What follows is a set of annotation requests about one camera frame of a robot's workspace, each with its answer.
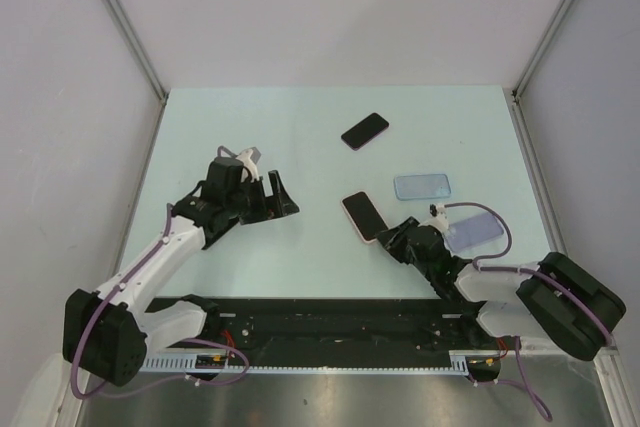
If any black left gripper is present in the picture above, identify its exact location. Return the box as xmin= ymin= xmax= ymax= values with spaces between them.
xmin=225 ymin=170 xmax=297 ymax=225

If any pink silicone phone case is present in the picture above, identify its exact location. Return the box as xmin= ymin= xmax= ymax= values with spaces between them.
xmin=340 ymin=190 xmax=390 ymax=245

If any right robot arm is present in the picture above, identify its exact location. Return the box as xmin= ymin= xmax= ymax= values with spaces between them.
xmin=376 ymin=217 xmax=627 ymax=361

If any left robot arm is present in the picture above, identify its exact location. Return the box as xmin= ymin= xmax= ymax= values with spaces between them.
xmin=62 ymin=153 xmax=300 ymax=399

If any clear blue phone case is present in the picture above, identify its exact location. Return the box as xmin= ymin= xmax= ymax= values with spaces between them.
xmin=393 ymin=173 xmax=452 ymax=201

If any lilac phone case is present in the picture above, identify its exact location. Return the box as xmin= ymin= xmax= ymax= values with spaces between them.
xmin=445 ymin=212 xmax=504 ymax=253

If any black smartphone pink edge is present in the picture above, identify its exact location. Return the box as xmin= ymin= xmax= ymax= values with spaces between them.
xmin=341 ymin=113 xmax=390 ymax=151

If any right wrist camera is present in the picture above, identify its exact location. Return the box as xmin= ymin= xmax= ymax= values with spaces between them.
xmin=429 ymin=203 xmax=450 ymax=234

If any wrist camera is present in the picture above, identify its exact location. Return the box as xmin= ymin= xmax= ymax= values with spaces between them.
xmin=235 ymin=147 xmax=261 ymax=182
xmin=429 ymin=203 xmax=450 ymax=234

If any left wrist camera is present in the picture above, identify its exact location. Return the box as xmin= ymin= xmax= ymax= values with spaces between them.
xmin=235 ymin=147 xmax=261 ymax=182

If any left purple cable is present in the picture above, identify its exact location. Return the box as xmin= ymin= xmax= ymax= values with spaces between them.
xmin=69 ymin=146 xmax=251 ymax=400

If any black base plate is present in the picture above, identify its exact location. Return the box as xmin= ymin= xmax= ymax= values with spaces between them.
xmin=144 ymin=296 xmax=521 ymax=351

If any white slotted cable duct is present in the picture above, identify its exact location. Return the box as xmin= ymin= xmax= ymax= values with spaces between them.
xmin=140 ymin=343 xmax=501 ymax=375

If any right aluminium frame post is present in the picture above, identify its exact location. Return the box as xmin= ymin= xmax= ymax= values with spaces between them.
xmin=511 ymin=0 xmax=607 ymax=101

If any aluminium frame post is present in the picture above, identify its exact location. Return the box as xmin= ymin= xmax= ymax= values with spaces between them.
xmin=101 ymin=0 xmax=168 ymax=106
xmin=511 ymin=0 xmax=607 ymax=101

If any left aluminium frame post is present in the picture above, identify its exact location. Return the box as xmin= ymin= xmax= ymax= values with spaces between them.
xmin=101 ymin=0 xmax=168 ymax=106

